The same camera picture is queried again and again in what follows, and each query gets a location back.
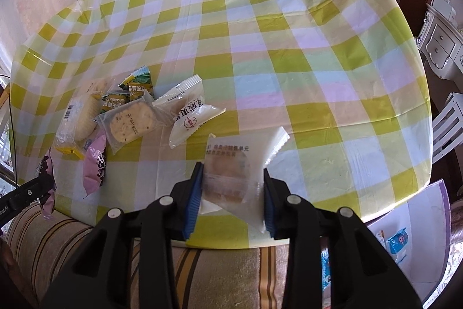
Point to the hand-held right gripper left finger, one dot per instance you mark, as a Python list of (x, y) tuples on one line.
[(191, 200)]

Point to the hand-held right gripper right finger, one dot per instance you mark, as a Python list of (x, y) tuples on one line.
[(269, 207)]

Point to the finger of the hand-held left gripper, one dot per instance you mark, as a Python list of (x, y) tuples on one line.
[(30, 191)]

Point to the pink snack packet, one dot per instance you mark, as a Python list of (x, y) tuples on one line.
[(94, 164), (46, 164)]

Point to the clear round pastry packet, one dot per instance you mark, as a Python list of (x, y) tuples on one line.
[(228, 175)]

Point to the blue and white snack packet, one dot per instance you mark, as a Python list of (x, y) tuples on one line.
[(325, 269), (398, 240)]

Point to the white red-label nut packet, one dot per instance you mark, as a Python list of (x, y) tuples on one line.
[(188, 117)]

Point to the yellow-edged rice cracker packet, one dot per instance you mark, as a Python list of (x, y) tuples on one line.
[(81, 117)]

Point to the clear seeded biscuit packet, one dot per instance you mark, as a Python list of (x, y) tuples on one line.
[(130, 120)]

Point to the purple-rimmed white cardboard box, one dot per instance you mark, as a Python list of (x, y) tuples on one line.
[(416, 222)]

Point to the striped sofa cushion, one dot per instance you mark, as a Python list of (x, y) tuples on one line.
[(224, 276)]

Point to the yellow-green checked tablecloth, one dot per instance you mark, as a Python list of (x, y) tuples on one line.
[(271, 41)]

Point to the embroidered lace curtain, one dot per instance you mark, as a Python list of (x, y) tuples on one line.
[(454, 258)]

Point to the white slatted stool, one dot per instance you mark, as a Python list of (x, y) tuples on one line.
[(448, 128)]

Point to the ornate white dresser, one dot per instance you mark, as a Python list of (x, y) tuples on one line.
[(439, 41)]

